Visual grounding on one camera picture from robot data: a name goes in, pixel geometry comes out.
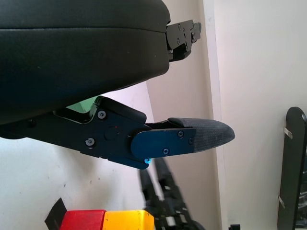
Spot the printed dark cardboard box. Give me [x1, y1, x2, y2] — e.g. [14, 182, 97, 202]
[297, 167, 307, 228]

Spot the red wooden block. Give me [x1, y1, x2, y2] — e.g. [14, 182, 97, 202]
[59, 209, 107, 230]

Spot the black oblong board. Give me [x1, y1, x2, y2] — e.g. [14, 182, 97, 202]
[277, 106, 307, 230]

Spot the green wooden block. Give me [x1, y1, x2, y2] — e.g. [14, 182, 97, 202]
[66, 95, 97, 113]

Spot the black tape strip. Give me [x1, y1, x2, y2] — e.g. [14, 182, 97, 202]
[44, 197, 68, 230]

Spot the yellow wooden block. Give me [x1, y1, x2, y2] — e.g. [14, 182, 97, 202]
[102, 209, 155, 230]

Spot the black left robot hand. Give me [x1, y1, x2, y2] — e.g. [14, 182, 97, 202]
[0, 0, 236, 170]

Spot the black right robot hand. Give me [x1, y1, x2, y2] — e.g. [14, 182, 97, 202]
[139, 158, 204, 230]

